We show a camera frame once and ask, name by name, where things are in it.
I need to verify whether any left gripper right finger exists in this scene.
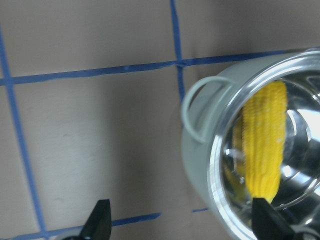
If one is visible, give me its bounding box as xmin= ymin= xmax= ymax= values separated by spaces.
xmin=251 ymin=197 xmax=298 ymax=240

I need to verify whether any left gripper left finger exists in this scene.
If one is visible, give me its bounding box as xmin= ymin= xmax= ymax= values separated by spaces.
xmin=62 ymin=199 xmax=112 ymax=240

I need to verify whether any yellow corn cob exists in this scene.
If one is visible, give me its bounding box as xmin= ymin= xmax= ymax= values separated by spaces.
xmin=224 ymin=81 xmax=288 ymax=203

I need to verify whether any pale green metal pot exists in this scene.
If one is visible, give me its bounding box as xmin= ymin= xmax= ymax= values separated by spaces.
xmin=181 ymin=48 xmax=320 ymax=240

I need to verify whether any brown paper table cover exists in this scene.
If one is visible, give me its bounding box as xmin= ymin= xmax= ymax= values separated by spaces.
xmin=0 ymin=0 xmax=320 ymax=240

